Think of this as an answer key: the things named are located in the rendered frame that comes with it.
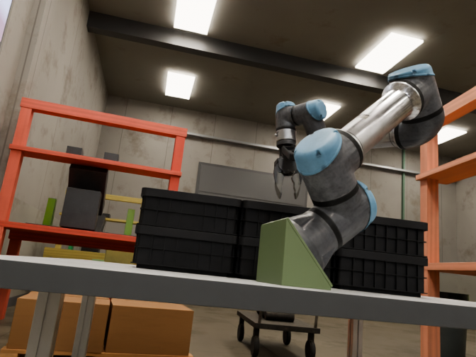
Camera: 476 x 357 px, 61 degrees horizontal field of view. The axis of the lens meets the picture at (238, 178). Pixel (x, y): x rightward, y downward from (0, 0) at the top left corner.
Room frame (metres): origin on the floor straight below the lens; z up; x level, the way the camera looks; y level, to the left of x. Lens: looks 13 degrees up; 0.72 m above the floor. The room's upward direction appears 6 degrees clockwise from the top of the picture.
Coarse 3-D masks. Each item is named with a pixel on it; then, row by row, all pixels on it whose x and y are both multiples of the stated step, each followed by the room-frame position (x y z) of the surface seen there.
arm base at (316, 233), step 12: (300, 216) 0.92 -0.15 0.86; (312, 216) 0.92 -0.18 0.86; (324, 216) 0.91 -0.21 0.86; (300, 228) 0.88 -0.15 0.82; (312, 228) 0.89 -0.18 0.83; (324, 228) 0.90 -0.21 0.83; (336, 228) 0.91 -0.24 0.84; (312, 240) 0.88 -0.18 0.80; (324, 240) 0.89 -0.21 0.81; (336, 240) 0.92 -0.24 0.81; (312, 252) 0.88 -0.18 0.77; (324, 252) 0.90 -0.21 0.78; (324, 264) 0.92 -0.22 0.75
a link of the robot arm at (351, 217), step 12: (360, 192) 0.92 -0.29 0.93; (324, 204) 0.91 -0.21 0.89; (336, 204) 0.90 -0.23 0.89; (348, 204) 0.90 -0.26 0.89; (360, 204) 0.92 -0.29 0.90; (372, 204) 0.93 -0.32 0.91; (336, 216) 0.91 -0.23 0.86; (348, 216) 0.91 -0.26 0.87; (360, 216) 0.92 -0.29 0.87; (372, 216) 0.94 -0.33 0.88; (348, 228) 0.92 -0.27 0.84; (360, 228) 0.94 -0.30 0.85; (348, 240) 0.95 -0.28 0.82
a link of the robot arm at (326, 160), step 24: (408, 72) 0.97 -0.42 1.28; (432, 72) 0.99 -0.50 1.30; (384, 96) 0.98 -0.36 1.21; (408, 96) 0.97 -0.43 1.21; (432, 96) 1.00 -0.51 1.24; (360, 120) 0.92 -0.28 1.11; (384, 120) 0.93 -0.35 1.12; (408, 120) 1.07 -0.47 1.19; (312, 144) 0.87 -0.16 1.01; (336, 144) 0.84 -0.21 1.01; (360, 144) 0.88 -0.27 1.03; (312, 168) 0.86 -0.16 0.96; (336, 168) 0.85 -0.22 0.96; (312, 192) 0.91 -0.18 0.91; (336, 192) 0.88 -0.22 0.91
